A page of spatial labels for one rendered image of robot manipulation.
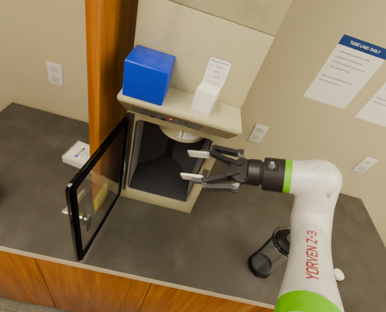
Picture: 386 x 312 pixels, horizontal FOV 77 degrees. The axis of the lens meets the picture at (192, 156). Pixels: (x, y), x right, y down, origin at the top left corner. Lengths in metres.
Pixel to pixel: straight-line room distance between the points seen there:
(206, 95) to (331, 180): 0.36
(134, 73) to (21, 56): 0.92
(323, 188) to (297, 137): 0.73
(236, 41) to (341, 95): 0.75
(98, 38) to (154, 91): 0.16
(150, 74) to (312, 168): 0.45
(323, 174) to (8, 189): 1.09
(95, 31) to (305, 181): 0.59
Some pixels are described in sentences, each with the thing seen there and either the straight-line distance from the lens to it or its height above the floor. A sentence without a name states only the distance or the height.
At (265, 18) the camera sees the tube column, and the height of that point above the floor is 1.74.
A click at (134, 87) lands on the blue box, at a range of 0.61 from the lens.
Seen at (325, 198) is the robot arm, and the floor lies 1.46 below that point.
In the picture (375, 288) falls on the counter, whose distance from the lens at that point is 1.46.
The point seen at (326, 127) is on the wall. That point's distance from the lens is 1.38.
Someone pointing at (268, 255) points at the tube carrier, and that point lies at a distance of 0.98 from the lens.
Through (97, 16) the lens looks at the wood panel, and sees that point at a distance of 0.59.
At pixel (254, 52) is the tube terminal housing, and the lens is 0.66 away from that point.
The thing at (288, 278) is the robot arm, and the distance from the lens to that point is 0.54.
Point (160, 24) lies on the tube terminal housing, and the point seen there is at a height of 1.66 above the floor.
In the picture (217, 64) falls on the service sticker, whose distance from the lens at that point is 0.66.
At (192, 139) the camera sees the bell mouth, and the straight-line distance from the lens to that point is 0.83.
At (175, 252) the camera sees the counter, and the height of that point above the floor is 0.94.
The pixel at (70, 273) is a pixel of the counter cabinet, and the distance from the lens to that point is 1.21.
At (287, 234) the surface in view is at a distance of 0.94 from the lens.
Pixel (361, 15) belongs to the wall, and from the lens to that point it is 1.18.
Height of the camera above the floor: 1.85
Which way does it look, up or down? 42 degrees down
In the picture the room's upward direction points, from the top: 21 degrees clockwise
